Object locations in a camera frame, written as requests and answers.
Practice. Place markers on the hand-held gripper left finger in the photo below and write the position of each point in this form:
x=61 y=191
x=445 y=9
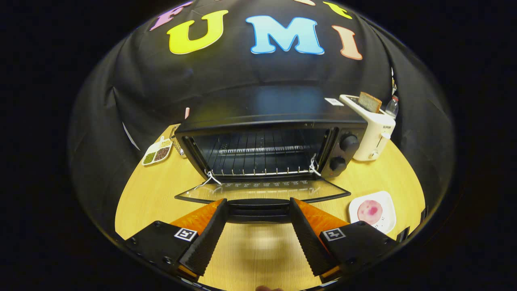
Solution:
x=210 y=240

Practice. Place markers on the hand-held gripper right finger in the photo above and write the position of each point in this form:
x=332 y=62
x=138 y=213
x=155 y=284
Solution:
x=309 y=240

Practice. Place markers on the pink round meat slice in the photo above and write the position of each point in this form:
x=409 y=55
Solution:
x=369 y=212

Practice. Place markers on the white square plate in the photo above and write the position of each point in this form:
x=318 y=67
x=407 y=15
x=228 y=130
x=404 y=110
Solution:
x=385 y=224

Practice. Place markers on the black toaster oven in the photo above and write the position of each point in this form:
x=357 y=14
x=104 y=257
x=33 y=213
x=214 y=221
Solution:
x=343 y=133

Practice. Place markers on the white pop-up toaster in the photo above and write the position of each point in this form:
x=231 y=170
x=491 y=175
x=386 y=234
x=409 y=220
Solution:
x=377 y=137

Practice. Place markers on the metal mesh utensil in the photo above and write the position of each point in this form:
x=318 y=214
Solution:
x=177 y=145

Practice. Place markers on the white divided dish of beans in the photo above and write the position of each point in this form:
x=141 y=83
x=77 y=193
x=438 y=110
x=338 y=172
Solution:
x=155 y=155

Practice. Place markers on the brown bread slice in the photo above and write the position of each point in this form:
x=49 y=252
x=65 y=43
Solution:
x=369 y=103

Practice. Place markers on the clear water bottle red label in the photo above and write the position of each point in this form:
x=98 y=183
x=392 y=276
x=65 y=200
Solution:
x=391 y=107

